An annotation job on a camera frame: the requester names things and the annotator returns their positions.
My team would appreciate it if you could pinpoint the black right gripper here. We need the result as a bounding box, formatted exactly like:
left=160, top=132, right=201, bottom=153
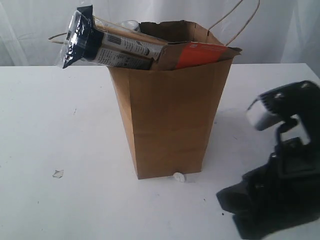
left=216, top=138, right=320, bottom=239

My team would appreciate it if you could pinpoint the white marshmallow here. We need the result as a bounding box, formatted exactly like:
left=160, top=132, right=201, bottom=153
left=172, top=172, right=186, bottom=183

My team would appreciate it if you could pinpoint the brown pouch orange label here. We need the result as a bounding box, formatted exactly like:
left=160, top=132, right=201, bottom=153
left=150, top=42, right=242, bottom=71

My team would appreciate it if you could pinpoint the dark can silver lid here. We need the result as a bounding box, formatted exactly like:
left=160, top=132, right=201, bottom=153
left=117, top=20, right=141, bottom=32

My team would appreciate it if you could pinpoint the blue noodle packet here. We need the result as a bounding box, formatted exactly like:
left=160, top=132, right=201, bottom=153
left=58, top=5, right=168, bottom=70

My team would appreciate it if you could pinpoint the brown paper bag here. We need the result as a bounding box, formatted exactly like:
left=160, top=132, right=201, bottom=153
left=100, top=20, right=234, bottom=179

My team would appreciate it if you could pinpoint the torn clear tape scrap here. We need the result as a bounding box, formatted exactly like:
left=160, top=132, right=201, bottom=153
left=52, top=169, right=64, bottom=179

